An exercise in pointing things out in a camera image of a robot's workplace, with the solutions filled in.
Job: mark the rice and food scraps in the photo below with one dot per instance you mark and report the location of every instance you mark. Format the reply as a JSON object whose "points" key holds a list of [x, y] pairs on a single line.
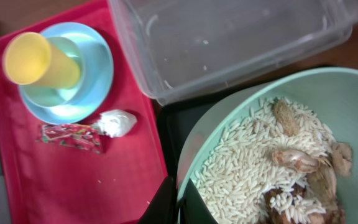
{"points": [[279, 164]]}

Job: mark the yellow plastic cup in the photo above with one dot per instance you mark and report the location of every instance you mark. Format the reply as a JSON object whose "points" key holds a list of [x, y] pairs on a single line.
{"points": [[31, 59]]}

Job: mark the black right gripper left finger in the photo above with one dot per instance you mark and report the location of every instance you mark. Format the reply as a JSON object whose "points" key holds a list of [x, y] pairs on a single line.
{"points": [[162, 207]]}

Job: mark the red snack wrapper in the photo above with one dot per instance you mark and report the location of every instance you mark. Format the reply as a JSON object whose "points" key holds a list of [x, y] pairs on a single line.
{"points": [[82, 137]]}

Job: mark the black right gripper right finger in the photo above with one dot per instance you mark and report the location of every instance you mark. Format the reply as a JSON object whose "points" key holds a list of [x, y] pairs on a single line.
{"points": [[192, 208]]}

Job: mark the small green bowl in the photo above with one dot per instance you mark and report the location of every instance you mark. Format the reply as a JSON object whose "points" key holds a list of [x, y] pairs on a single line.
{"points": [[49, 97]]}

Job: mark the white napkin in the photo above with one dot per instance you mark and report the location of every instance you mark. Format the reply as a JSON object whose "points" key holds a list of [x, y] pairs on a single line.
{"points": [[115, 123]]}

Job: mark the clear plastic bin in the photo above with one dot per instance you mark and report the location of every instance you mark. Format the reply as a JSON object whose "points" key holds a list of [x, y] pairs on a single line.
{"points": [[179, 49]]}

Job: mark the light blue plate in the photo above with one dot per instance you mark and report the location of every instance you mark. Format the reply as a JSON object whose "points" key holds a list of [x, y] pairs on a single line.
{"points": [[98, 78]]}

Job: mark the red plastic tray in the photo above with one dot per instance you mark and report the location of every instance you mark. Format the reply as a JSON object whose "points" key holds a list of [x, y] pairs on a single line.
{"points": [[51, 183]]}

